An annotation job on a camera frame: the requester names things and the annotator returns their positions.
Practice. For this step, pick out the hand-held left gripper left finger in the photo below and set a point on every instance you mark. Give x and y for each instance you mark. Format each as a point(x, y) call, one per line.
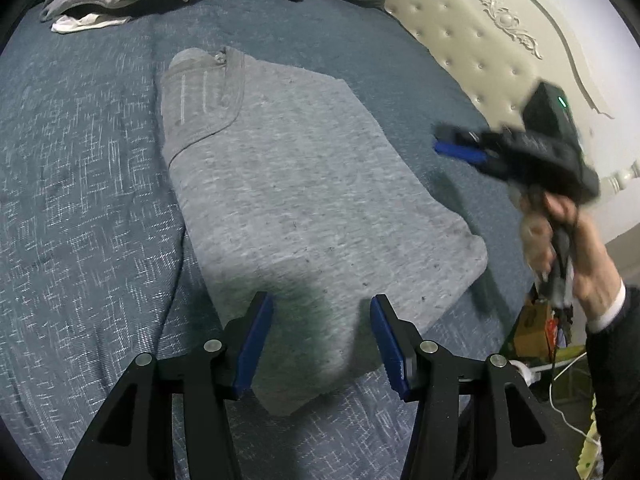
point(252, 345)

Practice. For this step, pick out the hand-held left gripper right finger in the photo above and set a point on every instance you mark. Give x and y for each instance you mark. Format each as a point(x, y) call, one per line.
point(390, 345)

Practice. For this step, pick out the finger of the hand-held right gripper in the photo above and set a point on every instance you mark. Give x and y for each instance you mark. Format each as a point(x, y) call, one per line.
point(460, 152)
point(457, 132)

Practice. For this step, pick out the grey knit sweater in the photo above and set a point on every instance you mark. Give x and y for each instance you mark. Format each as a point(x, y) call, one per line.
point(300, 200)

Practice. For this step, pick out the person's right forearm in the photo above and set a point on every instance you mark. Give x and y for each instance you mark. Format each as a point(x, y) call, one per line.
point(617, 385)

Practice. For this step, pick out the person's right hand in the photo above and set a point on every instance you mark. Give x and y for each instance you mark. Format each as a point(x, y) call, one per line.
point(595, 270)

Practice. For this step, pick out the cream tufted headboard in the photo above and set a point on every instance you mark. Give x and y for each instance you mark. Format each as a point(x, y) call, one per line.
point(475, 45)

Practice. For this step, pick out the brown cardboard box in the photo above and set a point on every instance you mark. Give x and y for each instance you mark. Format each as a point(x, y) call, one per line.
point(532, 327)

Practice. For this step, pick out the white garment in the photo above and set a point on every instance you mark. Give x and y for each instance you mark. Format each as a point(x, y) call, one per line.
point(85, 22)

